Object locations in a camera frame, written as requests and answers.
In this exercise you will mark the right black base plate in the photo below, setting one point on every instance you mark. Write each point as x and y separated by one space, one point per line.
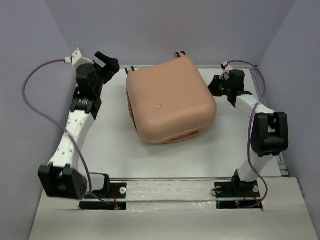
229 196

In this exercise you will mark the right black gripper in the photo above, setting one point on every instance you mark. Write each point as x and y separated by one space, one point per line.
213 85

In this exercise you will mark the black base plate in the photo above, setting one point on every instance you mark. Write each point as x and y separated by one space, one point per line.
113 200
229 196

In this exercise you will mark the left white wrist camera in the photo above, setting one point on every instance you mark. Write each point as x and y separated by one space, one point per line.
78 58

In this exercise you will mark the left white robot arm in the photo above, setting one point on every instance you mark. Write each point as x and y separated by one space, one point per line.
60 178

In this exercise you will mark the pink hard-shell suitcase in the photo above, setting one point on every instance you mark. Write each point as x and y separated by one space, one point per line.
169 102

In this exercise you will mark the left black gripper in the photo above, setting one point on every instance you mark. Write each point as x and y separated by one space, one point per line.
113 66

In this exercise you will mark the aluminium rail front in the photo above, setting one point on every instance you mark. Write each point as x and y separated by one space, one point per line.
127 179

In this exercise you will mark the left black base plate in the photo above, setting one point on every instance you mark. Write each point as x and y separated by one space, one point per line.
113 200

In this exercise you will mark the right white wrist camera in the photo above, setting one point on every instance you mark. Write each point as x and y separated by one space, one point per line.
226 67

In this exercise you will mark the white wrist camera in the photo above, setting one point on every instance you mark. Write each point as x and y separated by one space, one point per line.
78 58
226 67

